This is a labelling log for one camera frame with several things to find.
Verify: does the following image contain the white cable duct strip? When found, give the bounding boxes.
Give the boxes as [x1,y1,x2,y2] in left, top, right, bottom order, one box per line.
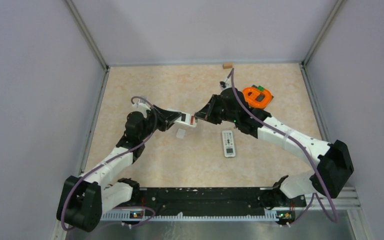
[100,210,279,222]

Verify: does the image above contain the white battery cover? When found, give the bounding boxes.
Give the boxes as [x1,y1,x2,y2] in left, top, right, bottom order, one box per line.
[176,128,186,139]

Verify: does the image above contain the white remote control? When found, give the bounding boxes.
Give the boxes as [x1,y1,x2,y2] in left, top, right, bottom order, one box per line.
[174,112,197,128]

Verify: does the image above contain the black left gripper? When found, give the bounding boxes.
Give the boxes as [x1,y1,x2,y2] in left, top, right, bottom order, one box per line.
[139,104,182,141]

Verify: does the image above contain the small wooden block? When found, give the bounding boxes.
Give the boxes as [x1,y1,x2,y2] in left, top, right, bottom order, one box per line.
[222,62,233,70]

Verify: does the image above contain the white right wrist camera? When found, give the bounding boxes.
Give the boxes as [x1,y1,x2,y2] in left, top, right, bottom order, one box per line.
[219,69,233,91]

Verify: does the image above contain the orange ring toy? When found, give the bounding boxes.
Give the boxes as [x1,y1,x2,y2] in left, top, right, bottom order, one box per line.
[240,86,274,110]

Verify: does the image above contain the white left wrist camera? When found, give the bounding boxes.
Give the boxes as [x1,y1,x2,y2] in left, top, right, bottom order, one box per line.
[132,98,152,118]

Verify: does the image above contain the white remote with display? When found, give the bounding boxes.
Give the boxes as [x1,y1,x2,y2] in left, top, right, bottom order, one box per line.
[221,130,236,158]

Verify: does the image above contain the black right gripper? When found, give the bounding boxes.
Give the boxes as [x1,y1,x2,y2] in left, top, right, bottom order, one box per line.
[195,95,238,125]

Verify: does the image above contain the aluminium frame rail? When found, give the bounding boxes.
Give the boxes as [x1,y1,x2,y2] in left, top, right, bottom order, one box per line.
[300,0,349,67]

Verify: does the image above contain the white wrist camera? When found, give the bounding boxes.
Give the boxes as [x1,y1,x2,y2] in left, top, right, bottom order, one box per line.
[132,98,152,118]
[219,69,233,91]

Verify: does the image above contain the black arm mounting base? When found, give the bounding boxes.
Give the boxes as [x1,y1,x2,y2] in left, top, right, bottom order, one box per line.
[118,178,307,221]

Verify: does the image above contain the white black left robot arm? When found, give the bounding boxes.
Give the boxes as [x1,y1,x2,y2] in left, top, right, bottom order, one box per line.
[56,105,183,232]

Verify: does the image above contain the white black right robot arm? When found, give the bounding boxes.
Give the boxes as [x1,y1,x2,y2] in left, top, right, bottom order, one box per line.
[194,87,354,206]

